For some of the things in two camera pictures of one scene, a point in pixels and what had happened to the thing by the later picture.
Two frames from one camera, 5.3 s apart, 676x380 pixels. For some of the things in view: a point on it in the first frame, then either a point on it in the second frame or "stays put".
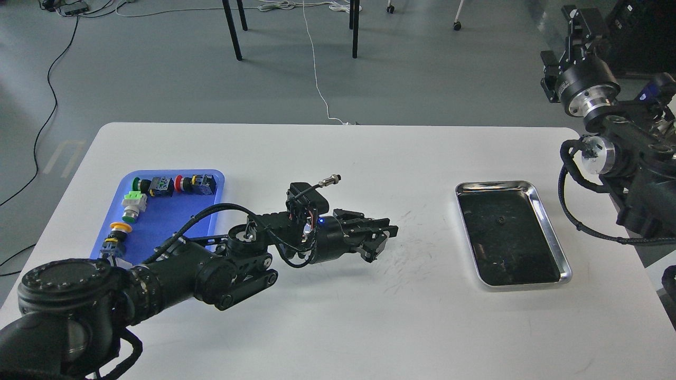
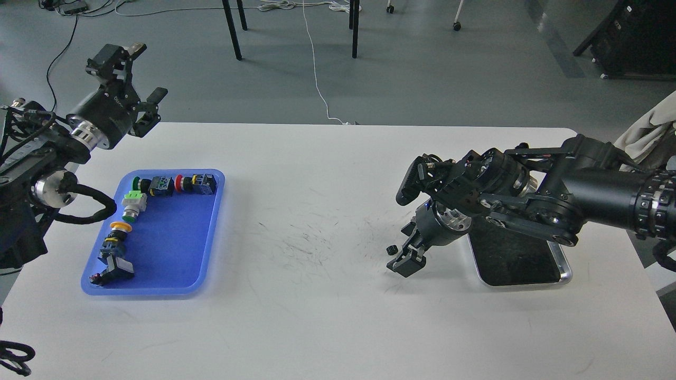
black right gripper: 584,82 to 434,223
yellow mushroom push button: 118,234 stays put
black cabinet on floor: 641,37 stays put
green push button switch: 159,186 stays put
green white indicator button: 133,202 stays put
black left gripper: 332,241 to 105,117
